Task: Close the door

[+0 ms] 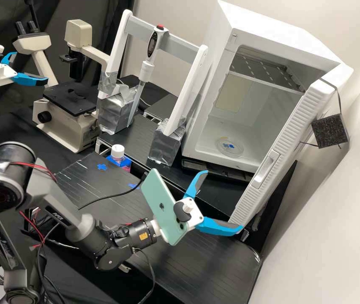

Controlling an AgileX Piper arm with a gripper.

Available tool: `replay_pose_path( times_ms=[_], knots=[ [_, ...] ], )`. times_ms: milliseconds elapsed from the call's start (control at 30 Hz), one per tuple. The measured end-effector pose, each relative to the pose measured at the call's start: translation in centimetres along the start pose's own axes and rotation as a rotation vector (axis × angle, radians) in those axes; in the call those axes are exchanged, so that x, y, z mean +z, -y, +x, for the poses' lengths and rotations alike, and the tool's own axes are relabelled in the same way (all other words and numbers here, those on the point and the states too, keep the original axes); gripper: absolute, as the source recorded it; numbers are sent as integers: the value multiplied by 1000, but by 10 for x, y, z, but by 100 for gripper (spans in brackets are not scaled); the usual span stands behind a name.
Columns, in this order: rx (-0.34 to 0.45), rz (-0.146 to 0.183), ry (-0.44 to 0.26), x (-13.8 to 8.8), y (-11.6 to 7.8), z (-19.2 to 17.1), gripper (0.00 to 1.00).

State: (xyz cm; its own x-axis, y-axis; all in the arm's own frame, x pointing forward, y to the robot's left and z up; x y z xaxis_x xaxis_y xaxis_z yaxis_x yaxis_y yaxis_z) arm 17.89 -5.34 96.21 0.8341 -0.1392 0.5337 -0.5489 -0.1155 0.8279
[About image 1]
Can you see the incubator door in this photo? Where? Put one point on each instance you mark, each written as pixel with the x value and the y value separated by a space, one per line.
pixel 281 152

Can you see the right wrist camera phone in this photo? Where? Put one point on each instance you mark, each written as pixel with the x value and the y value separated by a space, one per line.
pixel 162 206

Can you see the black platform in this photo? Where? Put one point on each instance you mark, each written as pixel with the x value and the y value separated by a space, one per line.
pixel 205 269
pixel 81 177
pixel 142 136

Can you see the petri dish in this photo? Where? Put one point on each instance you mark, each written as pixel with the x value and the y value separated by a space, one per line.
pixel 229 146

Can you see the blue bottle holder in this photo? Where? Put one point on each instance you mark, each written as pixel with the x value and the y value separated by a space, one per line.
pixel 126 166

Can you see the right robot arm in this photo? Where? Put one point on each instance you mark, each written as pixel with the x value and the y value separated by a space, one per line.
pixel 81 234

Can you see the small bottle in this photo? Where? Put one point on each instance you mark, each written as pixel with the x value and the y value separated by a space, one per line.
pixel 117 153

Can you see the cream microscope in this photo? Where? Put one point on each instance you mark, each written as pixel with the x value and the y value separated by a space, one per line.
pixel 69 123

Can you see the white incubator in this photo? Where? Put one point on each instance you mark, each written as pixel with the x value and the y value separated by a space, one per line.
pixel 262 41

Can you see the white pipette stand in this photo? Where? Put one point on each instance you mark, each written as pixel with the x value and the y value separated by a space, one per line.
pixel 184 98

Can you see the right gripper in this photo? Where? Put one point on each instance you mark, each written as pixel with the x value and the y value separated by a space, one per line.
pixel 156 228

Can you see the pipette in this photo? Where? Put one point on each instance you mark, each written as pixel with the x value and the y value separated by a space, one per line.
pixel 153 44

